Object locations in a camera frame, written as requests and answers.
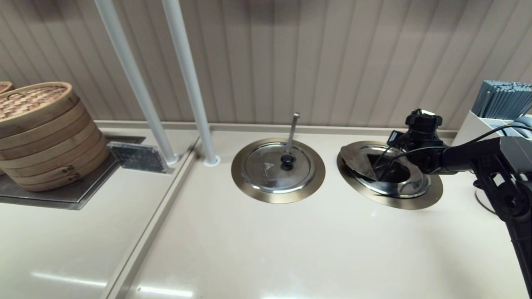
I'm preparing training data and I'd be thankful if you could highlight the steel hinged pot lid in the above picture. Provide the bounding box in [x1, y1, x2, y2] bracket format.
[243, 142, 315, 194]
[340, 144, 431, 198]

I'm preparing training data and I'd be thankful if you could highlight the left steel pot lid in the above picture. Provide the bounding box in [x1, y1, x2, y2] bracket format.
[231, 138, 326, 204]

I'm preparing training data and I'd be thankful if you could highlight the white utensil holder box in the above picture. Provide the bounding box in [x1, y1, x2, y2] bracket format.
[451, 110, 516, 146]

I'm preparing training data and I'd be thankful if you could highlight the grey chopsticks bundle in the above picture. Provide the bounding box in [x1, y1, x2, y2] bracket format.
[471, 80, 532, 121]

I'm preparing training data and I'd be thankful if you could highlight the white round container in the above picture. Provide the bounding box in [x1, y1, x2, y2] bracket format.
[475, 189, 499, 215]

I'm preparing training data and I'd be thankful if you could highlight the white metal pole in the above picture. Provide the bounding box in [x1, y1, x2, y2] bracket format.
[95, 0, 179, 165]
[162, 0, 221, 167]

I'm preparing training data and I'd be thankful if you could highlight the dark acrylic sign placard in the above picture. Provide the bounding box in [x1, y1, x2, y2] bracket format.
[107, 141, 169, 174]

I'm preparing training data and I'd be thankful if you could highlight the steel inset tray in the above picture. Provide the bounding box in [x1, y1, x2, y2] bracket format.
[0, 135, 146, 210]

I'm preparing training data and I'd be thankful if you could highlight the bamboo steamer stack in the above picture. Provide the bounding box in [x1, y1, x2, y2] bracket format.
[0, 82, 111, 192]

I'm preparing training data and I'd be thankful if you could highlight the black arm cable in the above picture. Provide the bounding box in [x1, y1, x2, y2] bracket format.
[384, 123, 532, 172]

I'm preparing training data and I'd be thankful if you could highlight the left steel ladle handle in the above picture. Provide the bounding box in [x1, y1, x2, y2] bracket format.
[285, 113, 300, 154]

